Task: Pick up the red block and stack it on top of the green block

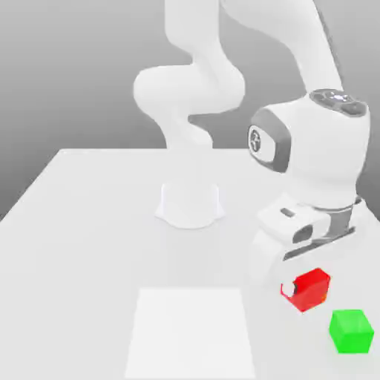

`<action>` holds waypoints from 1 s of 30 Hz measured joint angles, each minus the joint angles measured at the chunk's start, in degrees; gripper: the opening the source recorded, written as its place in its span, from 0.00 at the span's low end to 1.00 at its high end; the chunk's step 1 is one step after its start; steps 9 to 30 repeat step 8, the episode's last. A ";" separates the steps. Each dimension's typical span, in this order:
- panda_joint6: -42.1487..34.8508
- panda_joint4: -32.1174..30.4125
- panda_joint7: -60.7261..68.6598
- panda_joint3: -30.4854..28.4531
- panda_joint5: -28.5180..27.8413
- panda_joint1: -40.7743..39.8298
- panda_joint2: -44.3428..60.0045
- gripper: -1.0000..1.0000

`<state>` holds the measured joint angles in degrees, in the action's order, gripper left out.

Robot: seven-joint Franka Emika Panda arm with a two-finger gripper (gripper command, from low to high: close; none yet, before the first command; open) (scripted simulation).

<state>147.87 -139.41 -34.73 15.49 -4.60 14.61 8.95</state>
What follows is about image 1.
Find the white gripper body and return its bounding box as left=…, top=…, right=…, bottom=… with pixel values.
left=248, top=226, right=358, bottom=286

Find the small red cube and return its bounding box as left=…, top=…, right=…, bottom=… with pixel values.
left=279, top=266, right=332, bottom=313

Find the small green cube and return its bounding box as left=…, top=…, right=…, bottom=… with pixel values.
left=328, top=309, right=376, bottom=355

